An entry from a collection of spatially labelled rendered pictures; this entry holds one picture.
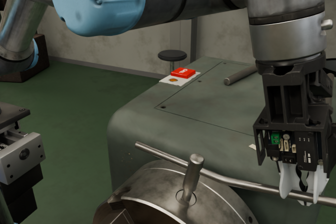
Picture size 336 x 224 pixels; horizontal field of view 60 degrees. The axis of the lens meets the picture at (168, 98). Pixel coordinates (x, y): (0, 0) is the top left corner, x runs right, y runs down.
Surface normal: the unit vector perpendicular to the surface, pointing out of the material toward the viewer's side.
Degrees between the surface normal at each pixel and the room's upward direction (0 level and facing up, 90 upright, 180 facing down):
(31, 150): 90
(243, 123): 0
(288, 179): 72
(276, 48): 92
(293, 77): 91
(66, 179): 0
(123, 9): 108
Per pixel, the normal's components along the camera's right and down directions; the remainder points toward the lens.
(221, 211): 0.45, -0.66
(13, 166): 0.90, 0.18
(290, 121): -0.22, -0.93
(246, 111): 0.00, -0.91
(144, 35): -0.44, 0.37
